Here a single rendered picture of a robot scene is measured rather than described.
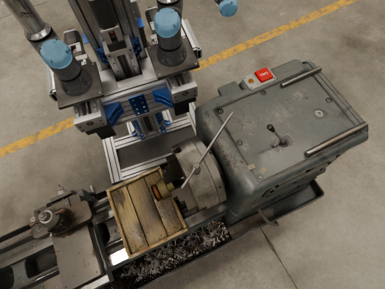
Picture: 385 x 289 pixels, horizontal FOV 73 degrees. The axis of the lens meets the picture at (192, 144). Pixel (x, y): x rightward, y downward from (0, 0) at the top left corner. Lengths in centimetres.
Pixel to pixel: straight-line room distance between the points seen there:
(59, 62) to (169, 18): 50
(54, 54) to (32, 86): 204
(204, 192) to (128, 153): 129
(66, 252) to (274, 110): 109
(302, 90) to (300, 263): 145
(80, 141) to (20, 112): 76
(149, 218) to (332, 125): 92
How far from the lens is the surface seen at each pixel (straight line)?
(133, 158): 222
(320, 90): 126
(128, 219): 138
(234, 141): 105
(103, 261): 135
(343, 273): 242
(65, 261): 137
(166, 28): 125
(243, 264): 222
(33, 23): 134
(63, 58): 127
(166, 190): 113
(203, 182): 103
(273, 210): 174
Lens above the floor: 220
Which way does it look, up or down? 65 degrees down
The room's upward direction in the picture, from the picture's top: 6 degrees counter-clockwise
